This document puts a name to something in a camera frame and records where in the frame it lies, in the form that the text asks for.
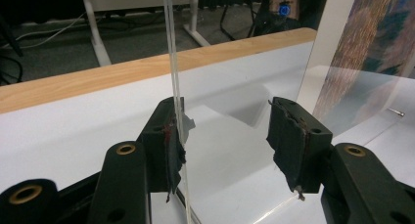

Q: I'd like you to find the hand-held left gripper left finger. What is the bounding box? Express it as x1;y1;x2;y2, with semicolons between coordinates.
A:
139;96;197;203

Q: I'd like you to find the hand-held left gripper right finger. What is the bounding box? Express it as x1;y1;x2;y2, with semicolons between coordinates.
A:
265;96;334;202

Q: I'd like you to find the clear acrylic panel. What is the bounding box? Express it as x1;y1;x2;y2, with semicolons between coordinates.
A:
295;0;415;144
161;0;202;224

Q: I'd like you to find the small metal screw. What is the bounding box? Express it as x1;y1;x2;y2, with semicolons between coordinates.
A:
387;107;406;117

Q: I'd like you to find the white desk leg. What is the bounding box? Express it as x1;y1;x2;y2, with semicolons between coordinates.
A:
181;0;212;48
79;0;113;67

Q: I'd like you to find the blue round connector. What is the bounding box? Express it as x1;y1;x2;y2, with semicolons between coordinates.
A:
278;3;292;18

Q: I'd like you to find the white cable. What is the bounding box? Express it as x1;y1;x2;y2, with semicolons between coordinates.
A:
14;12;90;51

